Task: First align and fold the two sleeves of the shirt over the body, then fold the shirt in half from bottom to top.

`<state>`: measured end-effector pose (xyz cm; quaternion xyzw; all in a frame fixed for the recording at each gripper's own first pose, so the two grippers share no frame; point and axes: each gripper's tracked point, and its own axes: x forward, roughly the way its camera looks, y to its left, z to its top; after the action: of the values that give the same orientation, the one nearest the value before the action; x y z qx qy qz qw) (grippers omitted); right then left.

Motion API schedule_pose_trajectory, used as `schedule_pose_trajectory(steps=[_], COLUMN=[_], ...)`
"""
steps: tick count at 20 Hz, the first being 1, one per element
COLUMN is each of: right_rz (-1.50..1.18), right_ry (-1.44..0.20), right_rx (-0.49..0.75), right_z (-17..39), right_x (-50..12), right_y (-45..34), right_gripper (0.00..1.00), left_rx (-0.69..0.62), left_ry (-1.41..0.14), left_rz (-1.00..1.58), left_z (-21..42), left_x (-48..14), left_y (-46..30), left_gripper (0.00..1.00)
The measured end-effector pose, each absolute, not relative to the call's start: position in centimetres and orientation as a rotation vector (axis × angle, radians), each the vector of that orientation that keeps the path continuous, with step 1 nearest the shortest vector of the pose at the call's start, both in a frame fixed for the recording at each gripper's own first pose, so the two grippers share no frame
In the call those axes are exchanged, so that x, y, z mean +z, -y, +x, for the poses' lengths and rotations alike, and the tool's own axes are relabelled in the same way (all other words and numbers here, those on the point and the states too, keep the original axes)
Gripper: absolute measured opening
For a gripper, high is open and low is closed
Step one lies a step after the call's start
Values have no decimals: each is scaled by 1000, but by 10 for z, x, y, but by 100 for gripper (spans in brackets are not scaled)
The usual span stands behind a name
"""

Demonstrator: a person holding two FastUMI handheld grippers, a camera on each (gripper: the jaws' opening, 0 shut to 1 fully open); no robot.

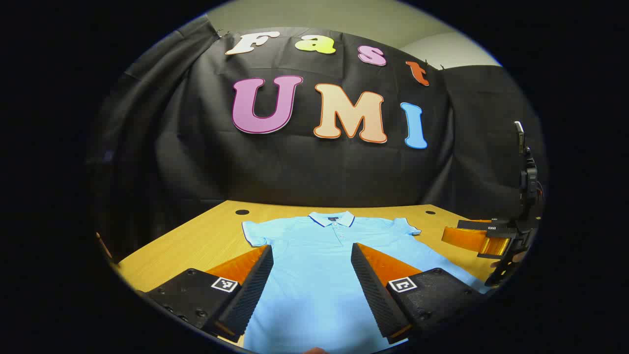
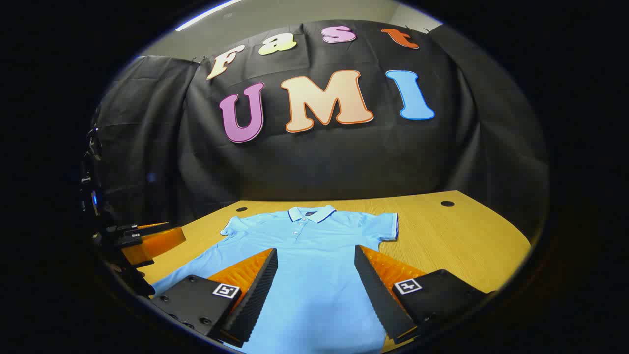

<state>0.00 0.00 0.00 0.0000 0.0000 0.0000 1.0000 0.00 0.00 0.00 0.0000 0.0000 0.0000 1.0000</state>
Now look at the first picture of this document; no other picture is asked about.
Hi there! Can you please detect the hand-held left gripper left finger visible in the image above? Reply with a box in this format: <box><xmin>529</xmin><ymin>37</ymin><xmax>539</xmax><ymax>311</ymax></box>
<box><xmin>135</xmin><ymin>244</ymin><xmax>274</xmax><ymax>343</ymax></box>

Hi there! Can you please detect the light blue T-shirt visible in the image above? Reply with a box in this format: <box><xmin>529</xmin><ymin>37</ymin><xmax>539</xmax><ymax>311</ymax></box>
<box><xmin>242</xmin><ymin>211</ymin><xmax>492</xmax><ymax>354</ymax></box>

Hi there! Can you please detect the black backdrop cloth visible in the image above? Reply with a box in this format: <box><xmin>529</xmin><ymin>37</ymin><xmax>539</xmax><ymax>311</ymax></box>
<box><xmin>86</xmin><ymin>15</ymin><xmax>548</xmax><ymax>266</ymax></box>

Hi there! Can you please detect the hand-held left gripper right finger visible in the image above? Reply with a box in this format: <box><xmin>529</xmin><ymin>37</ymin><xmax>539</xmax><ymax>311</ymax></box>
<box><xmin>350</xmin><ymin>242</ymin><xmax>487</xmax><ymax>345</ymax></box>

